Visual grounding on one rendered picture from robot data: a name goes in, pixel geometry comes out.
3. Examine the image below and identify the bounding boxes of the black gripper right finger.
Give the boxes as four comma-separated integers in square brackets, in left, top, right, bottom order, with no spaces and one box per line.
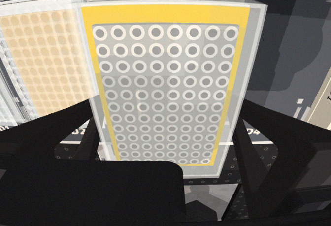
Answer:
[232,99,331,219]

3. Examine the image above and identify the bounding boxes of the white rectangular plate with rg label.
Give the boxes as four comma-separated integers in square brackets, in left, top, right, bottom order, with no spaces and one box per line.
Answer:
[97,145,107,160]

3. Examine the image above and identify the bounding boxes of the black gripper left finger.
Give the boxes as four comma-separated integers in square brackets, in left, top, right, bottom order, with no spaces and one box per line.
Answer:
[0,99,100,160]

